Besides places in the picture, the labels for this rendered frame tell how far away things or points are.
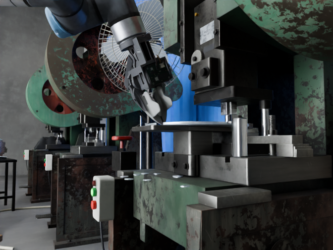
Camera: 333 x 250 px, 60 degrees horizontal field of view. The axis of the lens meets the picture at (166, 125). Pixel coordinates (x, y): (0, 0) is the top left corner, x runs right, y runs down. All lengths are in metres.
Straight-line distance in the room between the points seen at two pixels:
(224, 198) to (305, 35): 0.34
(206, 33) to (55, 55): 1.37
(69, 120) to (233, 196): 3.36
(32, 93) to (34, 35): 4.05
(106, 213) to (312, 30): 0.73
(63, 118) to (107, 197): 2.90
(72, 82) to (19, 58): 5.49
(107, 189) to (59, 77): 1.26
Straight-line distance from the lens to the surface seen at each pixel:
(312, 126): 0.93
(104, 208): 0.95
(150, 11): 1.73
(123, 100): 2.14
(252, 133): 0.87
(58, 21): 0.70
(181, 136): 0.80
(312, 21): 0.58
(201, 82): 0.85
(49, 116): 3.76
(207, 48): 0.90
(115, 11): 0.69
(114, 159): 1.07
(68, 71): 2.09
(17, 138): 7.29
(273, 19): 0.59
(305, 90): 0.95
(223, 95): 0.82
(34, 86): 3.78
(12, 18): 7.80
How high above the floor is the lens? 0.74
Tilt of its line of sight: 3 degrees up
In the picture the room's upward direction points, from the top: straight up
